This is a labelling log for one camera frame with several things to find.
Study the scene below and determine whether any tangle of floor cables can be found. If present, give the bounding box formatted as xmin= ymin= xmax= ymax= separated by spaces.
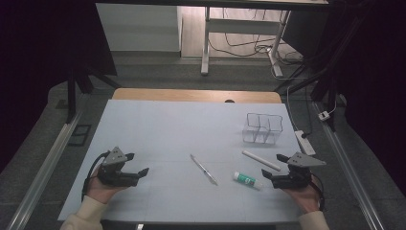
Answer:
xmin=209 ymin=9 xmax=305 ymax=65

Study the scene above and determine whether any white power strip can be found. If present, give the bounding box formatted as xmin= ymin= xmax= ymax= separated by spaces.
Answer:
xmin=294 ymin=129 xmax=317 ymax=157

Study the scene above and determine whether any dark curtain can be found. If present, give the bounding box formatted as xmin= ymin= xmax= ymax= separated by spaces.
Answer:
xmin=0 ymin=0 xmax=118 ymax=173
xmin=331 ymin=0 xmax=406 ymax=196

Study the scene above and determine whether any white desk frame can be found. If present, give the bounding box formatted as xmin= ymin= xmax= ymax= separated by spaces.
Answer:
xmin=200 ymin=7 xmax=293 ymax=78

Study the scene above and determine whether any white pen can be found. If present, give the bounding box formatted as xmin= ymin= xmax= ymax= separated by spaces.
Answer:
xmin=241 ymin=149 xmax=282 ymax=172

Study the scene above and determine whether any person's right hand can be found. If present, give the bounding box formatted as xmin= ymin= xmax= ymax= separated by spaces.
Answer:
xmin=282 ymin=176 xmax=322 ymax=215

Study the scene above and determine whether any white cabinet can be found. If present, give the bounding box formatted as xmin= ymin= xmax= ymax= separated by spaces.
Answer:
xmin=95 ymin=3 xmax=183 ymax=53

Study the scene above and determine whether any black metal stand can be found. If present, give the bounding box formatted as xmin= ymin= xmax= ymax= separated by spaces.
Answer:
xmin=65 ymin=47 xmax=123 ymax=124
xmin=274 ymin=0 xmax=339 ymax=132

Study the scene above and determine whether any aluminium rail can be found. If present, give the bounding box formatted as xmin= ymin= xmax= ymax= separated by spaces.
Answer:
xmin=6 ymin=108 xmax=84 ymax=230
xmin=314 ymin=102 xmax=386 ymax=230

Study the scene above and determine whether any left hand-held gripper black cable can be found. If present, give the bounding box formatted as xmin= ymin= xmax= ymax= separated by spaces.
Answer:
xmin=81 ymin=151 xmax=111 ymax=202

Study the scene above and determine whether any person's left hand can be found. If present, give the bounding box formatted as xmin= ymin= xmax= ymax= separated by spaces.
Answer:
xmin=86 ymin=173 xmax=128 ymax=204

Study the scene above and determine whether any green and white glue stick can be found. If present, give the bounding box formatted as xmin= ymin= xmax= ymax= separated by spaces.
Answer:
xmin=233 ymin=171 xmax=264 ymax=191

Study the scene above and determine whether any pale blue table mat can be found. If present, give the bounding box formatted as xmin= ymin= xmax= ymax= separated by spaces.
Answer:
xmin=57 ymin=99 xmax=327 ymax=223

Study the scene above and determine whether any black floor plate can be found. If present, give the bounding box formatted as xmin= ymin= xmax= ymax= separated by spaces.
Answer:
xmin=67 ymin=124 xmax=92 ymax=148

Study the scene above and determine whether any clear plastic pen holder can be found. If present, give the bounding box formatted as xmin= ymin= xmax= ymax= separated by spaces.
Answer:
xmin=242 ymin=112 xmax=284 ymax=145

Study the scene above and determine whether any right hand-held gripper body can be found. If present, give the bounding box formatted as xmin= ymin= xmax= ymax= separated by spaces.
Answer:
xmin=271 ymin=151 xmax=327 ymax=190

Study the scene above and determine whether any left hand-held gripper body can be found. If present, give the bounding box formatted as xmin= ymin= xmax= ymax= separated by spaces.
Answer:
xmin=97 ymin=146 xmax=140 ymax=188

